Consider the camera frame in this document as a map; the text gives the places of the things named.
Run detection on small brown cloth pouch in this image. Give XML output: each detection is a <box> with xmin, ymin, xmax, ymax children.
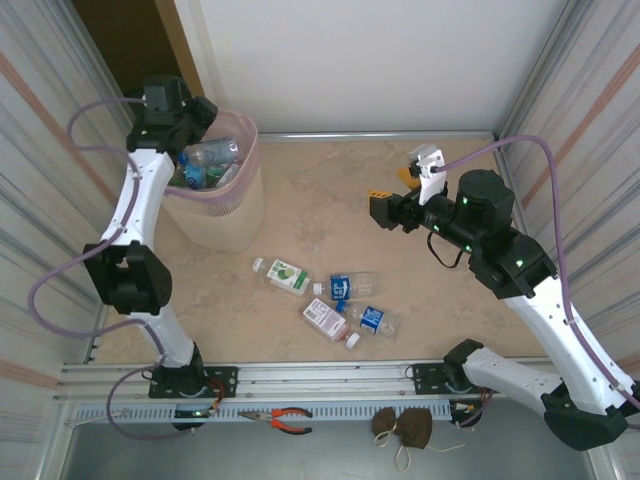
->
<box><xmin>370</xmin><ymin>406</ymin><xmax>400</xmax><ymax>437</ymax></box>

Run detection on brown wooden door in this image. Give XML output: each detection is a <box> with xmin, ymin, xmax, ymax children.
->
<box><xmin>71</xmin><ymin>0</ymin><xmax>206</xmax><ymax>97</ymax></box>

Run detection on pink label bottle white cap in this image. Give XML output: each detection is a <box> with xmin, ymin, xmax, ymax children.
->
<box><xmin>298</xmin><ymin>297</ymin><xmax>362</xmax><ymax>350</ymax></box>

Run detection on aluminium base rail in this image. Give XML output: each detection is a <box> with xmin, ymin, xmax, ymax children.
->
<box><xmin>52</xmin><ymin>355</ymin><xmax>599</xmax><ymax>401</ymax></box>

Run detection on lime picture label bottle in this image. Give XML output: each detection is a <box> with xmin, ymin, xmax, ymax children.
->
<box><xmin>251</xmin><ymin>257</ymin><xmax>314</xmax><ymax>296</ymax></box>

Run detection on pink plastic bin liner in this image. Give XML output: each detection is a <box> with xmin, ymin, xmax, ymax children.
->
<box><xmin>163</xmin><ymin>108</ymin><xmax>261</xmax><ymax>217</ymax></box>

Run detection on orange handled pliers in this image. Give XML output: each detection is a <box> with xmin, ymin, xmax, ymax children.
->
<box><xmin>237</xmin><ymin>406</ymin><xmax>314</xmax><ymax>435</ymax></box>

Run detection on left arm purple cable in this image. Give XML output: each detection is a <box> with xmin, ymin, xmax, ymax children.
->
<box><xmin>27</xmin><ymin>97</ymin><xmax>194</xmax><ymax>441</ymax></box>

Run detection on beige mesh waste bin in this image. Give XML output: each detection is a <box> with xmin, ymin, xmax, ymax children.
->
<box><xmin>163</xmin><ymin>108</ymin><xmax>266</xmax><ymax>254</ymax></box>

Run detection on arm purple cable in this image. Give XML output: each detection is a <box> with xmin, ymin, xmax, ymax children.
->
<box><xmin>437</xmin><ymin>135</ymin><xmax>640</xmax><ymax>431</ymax></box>
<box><xmin>27</xmin><ymin>97</ymin><xmax>194</xmax><ymax>441</ymax></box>

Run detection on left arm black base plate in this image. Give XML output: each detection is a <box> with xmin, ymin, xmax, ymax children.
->
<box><xmin>149</xmin><ymin>366</ymin><xmax>239</xmax><ymax>400</ymax></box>

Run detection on white slotted cable duct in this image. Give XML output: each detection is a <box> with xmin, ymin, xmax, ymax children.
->
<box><xmin>64</xmin><ymin>399</ymin><xmax>454</xmax><ymax>425</ymax></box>

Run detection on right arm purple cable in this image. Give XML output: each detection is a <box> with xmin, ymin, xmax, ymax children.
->
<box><xmin>437</xmin><ymin>135</ymin><xmax>640</xmax><ymax>431</ymax></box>

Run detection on large brown cloth pouch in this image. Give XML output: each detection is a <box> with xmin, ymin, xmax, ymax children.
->
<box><xmin>394</xmin><ymin>407</ymin><xmax>434</xmax><ymax>450</ymax></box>

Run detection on aluminium side rail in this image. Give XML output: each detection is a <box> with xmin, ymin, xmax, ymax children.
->
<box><xmin>88</xmin><ymin>299</ymin><xmax>109</xmax><ymax>364</ymax></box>
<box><xmin>492</xmin><ymin>132</ymin><xmax>531</xmax><ymax>241</ymax></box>

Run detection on clear bottle blue label white cap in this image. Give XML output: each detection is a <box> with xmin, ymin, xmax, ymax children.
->
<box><xmin>312</xmin><ymin>272</ymin><xmax>381</xmax><ymax>302</ymax></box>

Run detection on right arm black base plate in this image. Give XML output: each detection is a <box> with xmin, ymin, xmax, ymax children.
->
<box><xmin>410</xmin><ymin>360</ymin><xmax>503</xmax><ymax>397</ymax></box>

